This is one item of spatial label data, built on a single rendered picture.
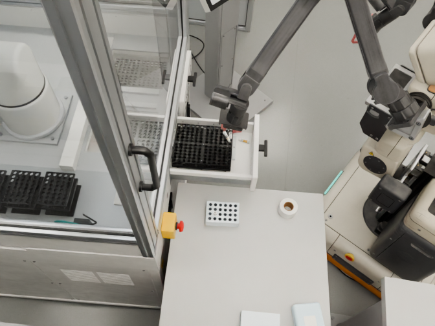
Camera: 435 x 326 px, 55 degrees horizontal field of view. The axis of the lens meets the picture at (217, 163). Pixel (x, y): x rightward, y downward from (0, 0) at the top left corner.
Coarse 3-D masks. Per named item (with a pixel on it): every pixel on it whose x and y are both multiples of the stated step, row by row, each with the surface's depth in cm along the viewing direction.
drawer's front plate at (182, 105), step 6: (186, 54) 178; (186, 60) 177; (186, 66) 175; (186, 72) 173; (186, 78) 172; (186, 84) 173; (186, 90) 175; (180, 96) 167; (180, 102) 166; (186, 102) 179; (180, 108) 169; (180, 114) 173
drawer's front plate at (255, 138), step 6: (258, 114) 164; (258, 120) 162; (258, 126) 161; (252, 132) 168; (258, 132) 160; (252, 138) 165; (258, 138) 158; (252, 144) 163; (258, 144) 157; (252, 150) 160; (252, 156) 158; (252, 162) 156; (252, 168) 153; (252, 174) 151; (252, 180) 151; (252, 186) 155
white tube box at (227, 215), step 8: (208, 208) 157; (216, 208) 157; (224, 208) 157; (232, 208) 157; (208, 216) 156; (216, 216) 156; (224, 216) 156; (232, 216) 156; (208, 224) 157; (216, 224) 157; (224, 224) 156; (232, 224) 156
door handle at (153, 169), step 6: (132, 144) 83; (132, 150) 82; (138, 150) 82; (144, 150) 82; (150, 150) 84; (150, 156) 84; (150, 162) 85; (150, 168) 88; (156, 168) 89; (156, 174) 90; (156, 180) 92; (144, 186) 97; (150, 186) 97; (156, 186) 95
